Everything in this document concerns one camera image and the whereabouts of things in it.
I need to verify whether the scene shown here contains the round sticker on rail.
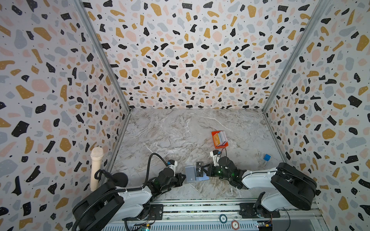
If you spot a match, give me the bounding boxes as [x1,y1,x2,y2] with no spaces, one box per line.
[219,214,227,224]

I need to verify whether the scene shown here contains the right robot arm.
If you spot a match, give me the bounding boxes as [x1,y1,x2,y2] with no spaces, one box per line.
[197,154,317,216]

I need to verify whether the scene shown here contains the black corrugated cable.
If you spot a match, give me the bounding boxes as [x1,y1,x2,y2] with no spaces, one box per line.
[70,152,170,231]

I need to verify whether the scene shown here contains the blue tag on table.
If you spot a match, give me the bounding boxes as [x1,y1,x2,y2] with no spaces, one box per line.
[263,154,271,162]

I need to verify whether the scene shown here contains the stack of cards in tray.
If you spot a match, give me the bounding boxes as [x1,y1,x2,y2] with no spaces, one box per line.
[214,131,227,147]

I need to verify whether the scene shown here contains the black microphone stand base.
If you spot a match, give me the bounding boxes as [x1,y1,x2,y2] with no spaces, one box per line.
[112,172,128,188]

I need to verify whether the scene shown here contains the red card tray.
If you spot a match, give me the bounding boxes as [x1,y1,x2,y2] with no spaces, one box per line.
[212,131,228,149]

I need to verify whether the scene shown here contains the red round sticker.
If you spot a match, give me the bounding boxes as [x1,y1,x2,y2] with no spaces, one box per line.
[231,220,240,231]

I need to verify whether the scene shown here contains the beige leather card holder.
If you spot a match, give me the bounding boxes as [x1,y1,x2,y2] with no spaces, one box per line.
[184,164,210,184]

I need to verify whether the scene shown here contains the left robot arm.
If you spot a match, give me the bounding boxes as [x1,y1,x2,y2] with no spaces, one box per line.
[71,167,186,231]

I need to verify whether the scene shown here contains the beige microphone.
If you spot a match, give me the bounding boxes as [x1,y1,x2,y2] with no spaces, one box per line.
[90,147,104,192]

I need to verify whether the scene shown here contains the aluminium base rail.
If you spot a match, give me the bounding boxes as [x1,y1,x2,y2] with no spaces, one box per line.
[76,199,324,231]

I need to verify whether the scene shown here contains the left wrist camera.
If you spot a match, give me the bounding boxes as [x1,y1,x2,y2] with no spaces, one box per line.
[167,159,178,174]

